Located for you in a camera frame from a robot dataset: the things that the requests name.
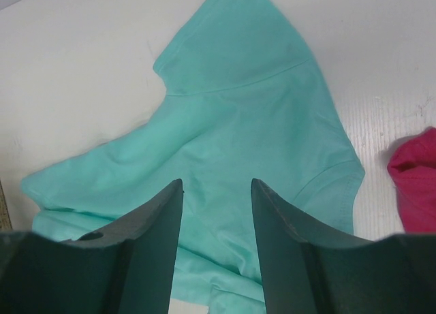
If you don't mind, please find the wicker laundry basket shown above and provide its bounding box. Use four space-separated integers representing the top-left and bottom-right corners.
0 184 12 230

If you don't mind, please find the teal t shirt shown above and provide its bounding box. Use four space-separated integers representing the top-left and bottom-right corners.
21 0 364 313

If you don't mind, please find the folded pink t shirt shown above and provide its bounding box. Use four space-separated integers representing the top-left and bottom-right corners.
387 127 435 234

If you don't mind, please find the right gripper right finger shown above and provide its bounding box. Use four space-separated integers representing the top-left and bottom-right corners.
251 179 435 313

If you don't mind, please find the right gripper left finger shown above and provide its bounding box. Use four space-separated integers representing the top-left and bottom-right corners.
1 179 183 313

